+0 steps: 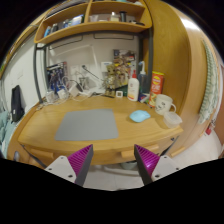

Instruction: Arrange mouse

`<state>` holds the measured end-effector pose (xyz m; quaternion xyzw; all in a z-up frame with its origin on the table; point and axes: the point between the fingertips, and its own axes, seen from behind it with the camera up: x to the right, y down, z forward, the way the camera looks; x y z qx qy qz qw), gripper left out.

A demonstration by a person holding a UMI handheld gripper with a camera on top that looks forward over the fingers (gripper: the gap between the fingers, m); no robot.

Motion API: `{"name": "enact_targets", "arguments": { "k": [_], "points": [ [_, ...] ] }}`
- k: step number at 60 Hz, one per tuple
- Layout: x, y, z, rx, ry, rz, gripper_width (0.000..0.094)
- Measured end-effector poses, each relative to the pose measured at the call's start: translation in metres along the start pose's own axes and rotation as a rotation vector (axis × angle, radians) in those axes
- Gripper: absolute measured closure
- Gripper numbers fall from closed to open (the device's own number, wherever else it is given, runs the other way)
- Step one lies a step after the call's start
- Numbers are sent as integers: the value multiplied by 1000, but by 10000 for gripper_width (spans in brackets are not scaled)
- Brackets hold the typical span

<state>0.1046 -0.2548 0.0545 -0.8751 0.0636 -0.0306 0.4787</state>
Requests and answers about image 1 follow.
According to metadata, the clear plastic container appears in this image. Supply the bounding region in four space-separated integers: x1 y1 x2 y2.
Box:
163 112 182 128

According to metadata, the robot model figure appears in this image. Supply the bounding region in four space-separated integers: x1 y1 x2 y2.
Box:
104 63 128 97

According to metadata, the blue pump bottle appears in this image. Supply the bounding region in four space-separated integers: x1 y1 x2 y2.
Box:
138 61 147 93

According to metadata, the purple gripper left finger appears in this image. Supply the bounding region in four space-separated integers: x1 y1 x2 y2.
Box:
46 145 93 186

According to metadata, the small white cube clock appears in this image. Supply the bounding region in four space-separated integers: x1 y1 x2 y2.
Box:
116 91 123 98

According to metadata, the light blue computer mouse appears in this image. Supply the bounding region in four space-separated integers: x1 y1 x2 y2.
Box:
130 110 151 123

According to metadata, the white lotion bottle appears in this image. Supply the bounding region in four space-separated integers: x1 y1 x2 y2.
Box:
127 71 139 102

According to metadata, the wooden wall shelf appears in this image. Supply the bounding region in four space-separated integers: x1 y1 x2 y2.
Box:
34 0 152 44

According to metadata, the green patterned towel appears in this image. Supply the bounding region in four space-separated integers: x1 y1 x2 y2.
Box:
198 42 219 124

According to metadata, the white mug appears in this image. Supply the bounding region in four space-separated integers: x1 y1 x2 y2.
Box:
155 94 176 115

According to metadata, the grey mouse pad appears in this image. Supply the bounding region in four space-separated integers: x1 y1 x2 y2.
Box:
55 109 119 141

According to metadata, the blue model kit box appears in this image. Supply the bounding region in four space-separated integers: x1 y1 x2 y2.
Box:
47 62 68 93

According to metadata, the white power adapter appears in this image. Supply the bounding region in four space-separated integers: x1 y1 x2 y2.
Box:
69 84 81 97

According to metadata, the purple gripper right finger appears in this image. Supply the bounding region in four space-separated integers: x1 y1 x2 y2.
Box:
134 145 180 185

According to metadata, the red chips can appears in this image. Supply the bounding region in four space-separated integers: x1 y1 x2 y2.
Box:
149 71 164 107

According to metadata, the wooden desk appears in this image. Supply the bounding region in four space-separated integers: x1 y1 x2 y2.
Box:
7 96 183 166

